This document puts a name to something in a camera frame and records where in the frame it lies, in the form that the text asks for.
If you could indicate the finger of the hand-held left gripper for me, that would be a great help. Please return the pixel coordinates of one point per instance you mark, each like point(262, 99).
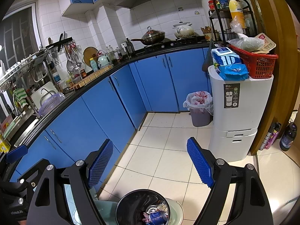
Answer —
point(16, 153)
point(32, 173)

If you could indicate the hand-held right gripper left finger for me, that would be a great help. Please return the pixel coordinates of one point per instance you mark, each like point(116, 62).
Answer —
point(100, 164)

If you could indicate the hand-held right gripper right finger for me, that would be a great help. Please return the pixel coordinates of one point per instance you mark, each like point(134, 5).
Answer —
point(200, 161)

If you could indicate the black trash bin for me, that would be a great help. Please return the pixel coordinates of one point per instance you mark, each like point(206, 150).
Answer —
point(126, 204)

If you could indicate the grey bin with bag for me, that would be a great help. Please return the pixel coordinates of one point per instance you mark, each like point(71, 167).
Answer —
point(200, 114)

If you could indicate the green striped towel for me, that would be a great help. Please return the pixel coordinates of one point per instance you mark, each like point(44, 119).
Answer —
point(20, 98)

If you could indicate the white tall plastic cabinet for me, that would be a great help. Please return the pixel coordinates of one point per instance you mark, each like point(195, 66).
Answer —
point(241, 121)

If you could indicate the purple plastic basket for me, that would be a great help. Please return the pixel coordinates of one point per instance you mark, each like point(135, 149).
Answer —
point(50, 105)

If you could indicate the blue kitchen base cabinets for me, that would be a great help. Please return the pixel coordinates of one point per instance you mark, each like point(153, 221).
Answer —
point(105, 98)

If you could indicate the white plastic tub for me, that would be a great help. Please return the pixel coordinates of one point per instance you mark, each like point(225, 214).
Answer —
point(41, 91)

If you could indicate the purple spray can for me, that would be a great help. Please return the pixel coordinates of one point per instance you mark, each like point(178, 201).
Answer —
point(269, 137)

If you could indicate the metal dish rack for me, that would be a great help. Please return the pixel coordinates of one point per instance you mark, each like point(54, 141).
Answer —
point(23, 70)

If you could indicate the wooden slat board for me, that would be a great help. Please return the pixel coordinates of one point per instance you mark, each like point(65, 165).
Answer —
point(93, 75)

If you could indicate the dark bottle purple label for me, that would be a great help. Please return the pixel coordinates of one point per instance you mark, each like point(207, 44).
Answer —
point(288, 138)

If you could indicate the blue plastic packet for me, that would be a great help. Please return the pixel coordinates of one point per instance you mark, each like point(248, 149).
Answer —
point(234, 71)

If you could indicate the yellow lidded blue jar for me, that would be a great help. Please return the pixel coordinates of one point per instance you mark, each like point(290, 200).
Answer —
point(94, 64)

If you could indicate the mint green kettle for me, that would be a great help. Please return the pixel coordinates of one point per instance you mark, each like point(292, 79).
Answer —
point(104, 61)

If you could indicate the dark green hanging bag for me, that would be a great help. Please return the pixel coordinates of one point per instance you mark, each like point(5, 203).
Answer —
point(207, 58)

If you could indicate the blue white wipes pack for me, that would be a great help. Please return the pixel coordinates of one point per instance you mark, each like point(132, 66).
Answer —
point(226, 56)

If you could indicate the hanging metal ladles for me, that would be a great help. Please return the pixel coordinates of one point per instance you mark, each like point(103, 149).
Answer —
point(72, 58)

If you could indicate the round wooden cutting board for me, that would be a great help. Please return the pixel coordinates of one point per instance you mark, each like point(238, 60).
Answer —
point(89, 55)

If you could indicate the red plastic basket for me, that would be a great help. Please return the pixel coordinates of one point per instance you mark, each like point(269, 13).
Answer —
point(257, 65)

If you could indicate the black oil dispenser bottle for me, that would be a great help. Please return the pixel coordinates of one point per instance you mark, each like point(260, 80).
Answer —
point(128, 49)

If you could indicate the black gas stove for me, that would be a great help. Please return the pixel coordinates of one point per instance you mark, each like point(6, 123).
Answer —
point(171, 43)

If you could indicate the dark kitchen window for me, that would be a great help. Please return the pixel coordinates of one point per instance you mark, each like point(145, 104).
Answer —
point(21, 30)

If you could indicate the grey green plastic bag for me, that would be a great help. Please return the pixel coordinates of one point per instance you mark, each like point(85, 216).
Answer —
point(248, 43)

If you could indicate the yellow snack box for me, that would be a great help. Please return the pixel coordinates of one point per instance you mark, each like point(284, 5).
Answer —
point(207, 34)

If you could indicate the white ceramic pot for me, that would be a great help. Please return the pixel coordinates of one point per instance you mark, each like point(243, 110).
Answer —
point(184, 30)

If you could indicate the wok with glass lid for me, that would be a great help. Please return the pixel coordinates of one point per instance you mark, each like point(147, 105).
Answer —
point(150, 37)

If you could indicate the white container red label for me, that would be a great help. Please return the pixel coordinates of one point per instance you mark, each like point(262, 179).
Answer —
point(266, 41)

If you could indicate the yellow spray bottle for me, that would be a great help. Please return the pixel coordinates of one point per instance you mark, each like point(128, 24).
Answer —
point(236, 11)

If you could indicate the red lidded jar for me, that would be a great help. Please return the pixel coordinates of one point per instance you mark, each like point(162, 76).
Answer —
point(212, 5)

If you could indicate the black wall knife rail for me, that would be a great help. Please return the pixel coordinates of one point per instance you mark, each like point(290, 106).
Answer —
point(58, 42)

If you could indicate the wooden door frame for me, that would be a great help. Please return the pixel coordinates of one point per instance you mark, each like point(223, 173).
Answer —
point(276, 28)

